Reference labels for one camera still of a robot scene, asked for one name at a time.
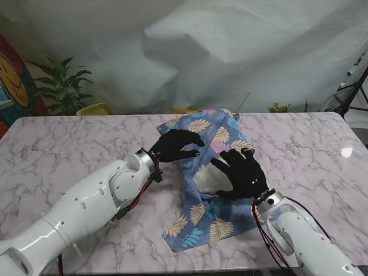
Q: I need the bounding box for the large green potted plant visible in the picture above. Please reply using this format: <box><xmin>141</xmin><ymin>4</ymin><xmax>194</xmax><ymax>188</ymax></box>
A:
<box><xmin>25</xmin><ymin>56</ymin><xmax>95</xmax><ymax>116</ymax></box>

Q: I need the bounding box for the small green plant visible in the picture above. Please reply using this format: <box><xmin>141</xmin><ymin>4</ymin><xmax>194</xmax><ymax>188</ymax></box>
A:
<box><xmin>266</xmin><ymin>101</ymin><xmax>293</xmax><ymax>113</ymax></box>

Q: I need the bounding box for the colourful smiley face board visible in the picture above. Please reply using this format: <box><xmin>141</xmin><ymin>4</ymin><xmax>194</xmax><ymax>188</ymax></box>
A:
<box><xmin>0</xmin><ymin>33</ymin><xmax>48</xmax><ymax>139</ymax></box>

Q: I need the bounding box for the red black arm cable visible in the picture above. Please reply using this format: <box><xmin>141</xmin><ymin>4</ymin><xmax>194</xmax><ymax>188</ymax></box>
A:
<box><xmin>54</xmin><ymin>166</ymin><xmax>163</xmax><ymax>276</ymax></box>
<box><xmin>251</xmin><ymin>197</ymin><xmax>331</xmax><ymax>270</ymax></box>

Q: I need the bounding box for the blue leaf print pillowcase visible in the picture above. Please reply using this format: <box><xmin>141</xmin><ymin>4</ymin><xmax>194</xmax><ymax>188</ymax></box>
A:
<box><xmin>156</xmin><ymin>108</ymin><xmax>259</xmax><ymax>253</ymax></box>

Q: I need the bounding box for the red black left arm cable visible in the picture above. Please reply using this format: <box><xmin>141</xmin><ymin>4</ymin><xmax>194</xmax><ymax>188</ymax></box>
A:
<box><xmin>54</xmin><ymin>166</ymin><xmax>163</xmax><ymax>276</ymax></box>

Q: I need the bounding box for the thin brown stick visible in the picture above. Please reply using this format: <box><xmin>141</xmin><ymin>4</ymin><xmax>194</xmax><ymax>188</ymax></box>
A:
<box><xmin>236</xmin><ymin>92</ymin><xmax>250</xmax><ymax>113</ymax></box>

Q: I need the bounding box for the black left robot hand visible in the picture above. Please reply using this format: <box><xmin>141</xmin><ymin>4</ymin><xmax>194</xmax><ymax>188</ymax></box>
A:
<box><xmin>149</xmin><ymin>128</ymin><xmax>205</xmax><ymax>163</ymax></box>

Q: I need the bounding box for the yellow plastic chair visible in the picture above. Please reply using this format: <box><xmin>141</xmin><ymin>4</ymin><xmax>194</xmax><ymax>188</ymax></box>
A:
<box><xmin>76</xmin><ymin>102</ymin><xmax>114</xmax><ymax>116</ymax></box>

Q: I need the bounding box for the white backdrop sheet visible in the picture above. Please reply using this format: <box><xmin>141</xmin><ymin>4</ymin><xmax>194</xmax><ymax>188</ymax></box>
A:
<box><xmin>0</xmin><ymin>0</ymin><xmax>368</xmax><ymax>114</ymax></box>

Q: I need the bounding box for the red black right arm cable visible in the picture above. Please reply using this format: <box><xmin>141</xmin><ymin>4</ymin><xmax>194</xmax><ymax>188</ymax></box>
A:
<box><xmin>251</xmin><ymin>197</ymin><xmax>331</xmax><ymax>270</ymax></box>

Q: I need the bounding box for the white pillow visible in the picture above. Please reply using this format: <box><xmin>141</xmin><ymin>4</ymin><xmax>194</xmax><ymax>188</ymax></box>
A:
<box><xmin>194</xmin><ymin>155</ymin><xmax>250</xmax><ymax>194</ymax></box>

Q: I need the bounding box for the black tripod stand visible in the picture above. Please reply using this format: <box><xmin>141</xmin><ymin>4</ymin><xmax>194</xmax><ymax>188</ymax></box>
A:
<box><xmin>324</xmin><ymin>48</ymin><xmax>368</xmax><ymax>120</ymax></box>

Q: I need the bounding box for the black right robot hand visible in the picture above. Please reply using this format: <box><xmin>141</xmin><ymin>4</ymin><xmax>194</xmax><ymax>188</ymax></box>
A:
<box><xmin>210</xmin><ymin>148</ymin><xmax>270</xmax><ymax>201</ymax></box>

